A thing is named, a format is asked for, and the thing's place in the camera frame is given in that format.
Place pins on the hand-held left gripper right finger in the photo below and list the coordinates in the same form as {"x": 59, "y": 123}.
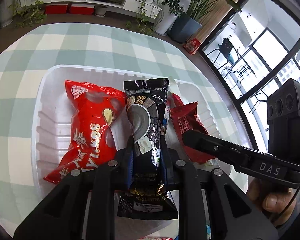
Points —
{"x": 170, "y": 170}

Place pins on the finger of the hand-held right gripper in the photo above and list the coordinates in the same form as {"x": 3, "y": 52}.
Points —
{"x": 210, "y": 145}

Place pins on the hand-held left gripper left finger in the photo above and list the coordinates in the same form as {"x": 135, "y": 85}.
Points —
{"x": 126, "y": 165}

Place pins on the dark red narrow packet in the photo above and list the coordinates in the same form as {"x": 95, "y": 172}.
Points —
{"x": 185, "y": 120}

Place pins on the black sesame snack packet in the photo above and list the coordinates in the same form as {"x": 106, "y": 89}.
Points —
{"x": 146, "y": 120}

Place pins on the red chocolate ball bag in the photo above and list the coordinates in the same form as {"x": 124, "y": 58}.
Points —
{"x": 90, "y": 130}

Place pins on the grey white snack packet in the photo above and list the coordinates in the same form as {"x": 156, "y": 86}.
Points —
{"x": 173, "y": 87}

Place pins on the pink snack packet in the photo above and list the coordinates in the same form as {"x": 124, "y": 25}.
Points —
{"x": 155, "y": 238}

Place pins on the dark blue snack packet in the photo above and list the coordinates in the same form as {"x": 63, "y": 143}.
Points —
{"x": 208, "y": 232}

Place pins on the white plastic tray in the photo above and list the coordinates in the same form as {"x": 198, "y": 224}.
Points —
{"x": 50, "y": 120}

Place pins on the person's right hand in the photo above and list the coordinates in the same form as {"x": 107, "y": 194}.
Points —
{"x": 270, "y": 201}

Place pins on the black balcony chair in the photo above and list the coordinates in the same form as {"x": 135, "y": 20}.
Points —
{"x": 226, "y": 46}

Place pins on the red paper bag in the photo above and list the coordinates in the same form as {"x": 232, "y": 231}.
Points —
{"x": 193, "y": 45}

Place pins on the large-leaf plant grey planter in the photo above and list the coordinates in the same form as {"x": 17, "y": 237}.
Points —
{"x": 185, "y": 28}

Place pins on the beige curtain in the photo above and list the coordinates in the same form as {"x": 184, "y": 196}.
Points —
{"x": 215, "y": 22}

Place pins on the leafy plant tall white pot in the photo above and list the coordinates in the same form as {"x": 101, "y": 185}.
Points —
{"x": 165, "y": 22}

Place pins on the green white checked tablecloth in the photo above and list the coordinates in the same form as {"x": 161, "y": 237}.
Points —
{"x": 65, "y": 45}

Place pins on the small grey pot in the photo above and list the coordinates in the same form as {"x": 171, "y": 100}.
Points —
{"x": 100, "y": 10}

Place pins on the trailing pothos on stand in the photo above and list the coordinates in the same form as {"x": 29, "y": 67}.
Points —
{"x": 30, "y": 15}

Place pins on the plant in white ribbed pot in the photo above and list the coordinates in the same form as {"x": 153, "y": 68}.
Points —
{"x": 5, "y": 12}

